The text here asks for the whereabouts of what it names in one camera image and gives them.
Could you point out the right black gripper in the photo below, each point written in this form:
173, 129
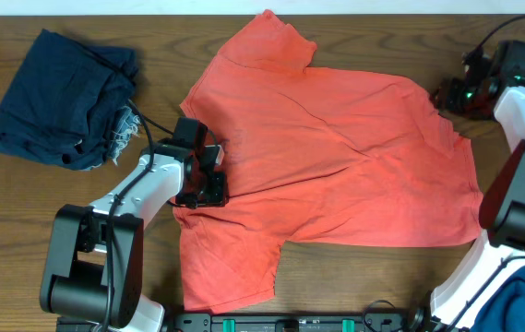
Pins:
447, 91

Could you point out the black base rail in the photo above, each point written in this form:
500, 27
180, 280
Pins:
388, 322

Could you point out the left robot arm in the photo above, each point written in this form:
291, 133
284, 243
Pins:
93, 271

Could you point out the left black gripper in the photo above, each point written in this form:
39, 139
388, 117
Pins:
218, 197

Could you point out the red t-shirt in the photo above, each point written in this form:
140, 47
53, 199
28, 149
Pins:
315, 155

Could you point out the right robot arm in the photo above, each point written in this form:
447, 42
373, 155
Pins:
454, 304

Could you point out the folded dark navy garment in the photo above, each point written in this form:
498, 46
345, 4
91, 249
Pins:
68, 104

